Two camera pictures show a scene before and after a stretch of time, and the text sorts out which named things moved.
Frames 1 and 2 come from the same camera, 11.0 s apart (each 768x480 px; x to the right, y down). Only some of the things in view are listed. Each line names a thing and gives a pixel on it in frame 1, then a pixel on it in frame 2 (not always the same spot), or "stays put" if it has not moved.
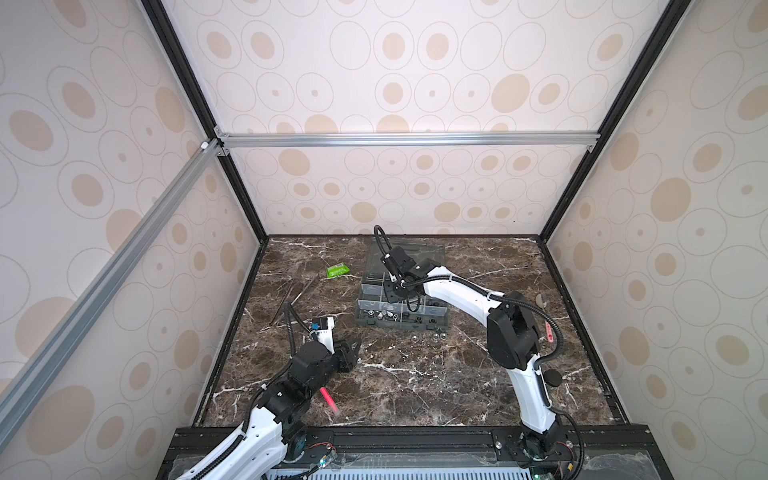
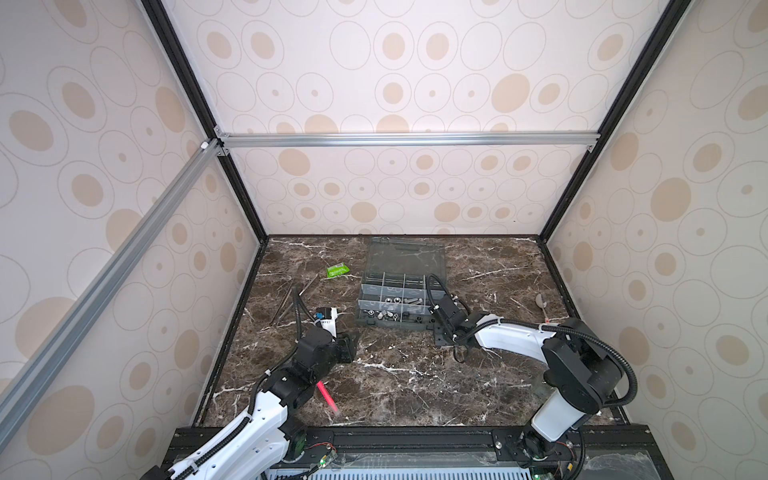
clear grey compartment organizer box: (374, 306) stays put
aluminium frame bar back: (460, 140) stays put
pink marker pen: (329, 398) stays put
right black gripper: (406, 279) -> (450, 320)
